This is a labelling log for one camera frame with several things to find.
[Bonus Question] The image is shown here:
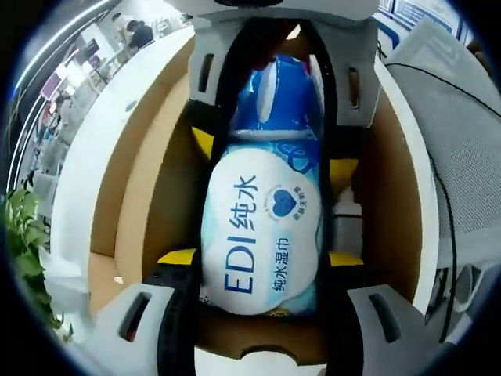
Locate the dark monitor screen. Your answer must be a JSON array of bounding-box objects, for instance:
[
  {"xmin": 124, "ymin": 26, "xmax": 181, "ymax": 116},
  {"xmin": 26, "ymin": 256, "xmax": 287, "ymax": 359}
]
[{"xmin": 80, "ymin": 38, "xmax": 101, "ymax": 66}]

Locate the green potted plant white pot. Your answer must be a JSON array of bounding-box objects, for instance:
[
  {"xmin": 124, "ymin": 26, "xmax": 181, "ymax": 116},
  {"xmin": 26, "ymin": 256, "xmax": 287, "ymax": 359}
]
[{"xmin": 0, "ymin": 187, "xmax": 97, "ymax": 344}]

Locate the large hanging monitor screen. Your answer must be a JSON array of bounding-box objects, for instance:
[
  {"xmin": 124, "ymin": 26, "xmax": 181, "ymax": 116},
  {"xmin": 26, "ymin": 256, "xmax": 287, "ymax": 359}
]
[{"xmin": 41, "ymin": 72, "xmax": 62, "ymax": 99}]

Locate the blue white partition board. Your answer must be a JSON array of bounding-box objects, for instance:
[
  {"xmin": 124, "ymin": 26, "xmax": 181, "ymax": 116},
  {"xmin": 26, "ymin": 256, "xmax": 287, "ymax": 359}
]
[{"xmin": 377, "ymin": 0, "xmax": 474, "ymax": 44}]

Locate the white soft wet wipes pack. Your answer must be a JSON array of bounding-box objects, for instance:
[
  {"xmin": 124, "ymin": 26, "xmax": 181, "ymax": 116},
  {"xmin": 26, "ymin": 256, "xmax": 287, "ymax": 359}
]
[{"xmin": 199, "ymin": 141, "xmax": 326, "ymax": 316}]

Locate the black cable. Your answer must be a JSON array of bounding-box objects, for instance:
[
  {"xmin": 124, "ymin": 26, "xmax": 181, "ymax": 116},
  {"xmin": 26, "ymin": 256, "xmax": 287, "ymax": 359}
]
[{"xmin": 385, "ymin": 61, "xmax": 501, "ymax": 345}]

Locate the brown cardboard shoe box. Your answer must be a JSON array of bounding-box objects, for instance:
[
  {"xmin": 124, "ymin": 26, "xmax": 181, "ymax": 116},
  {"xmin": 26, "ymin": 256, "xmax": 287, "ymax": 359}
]
[{"xmin": 86, "ymin": 23, "xmax": 420, "ymax": 367}]

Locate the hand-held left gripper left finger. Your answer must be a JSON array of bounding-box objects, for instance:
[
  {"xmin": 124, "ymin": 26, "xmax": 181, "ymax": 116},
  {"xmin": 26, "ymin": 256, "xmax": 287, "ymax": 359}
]
[{"xmin": 92, "ymin": 248, "xmax": 204, "ymax": 376}]

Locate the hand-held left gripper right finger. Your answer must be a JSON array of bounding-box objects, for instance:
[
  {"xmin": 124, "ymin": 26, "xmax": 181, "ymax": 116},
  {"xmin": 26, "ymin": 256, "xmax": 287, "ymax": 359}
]
[{"xmin": 315, "ymin": 252, "xmax": 427, "ymax": 376}]

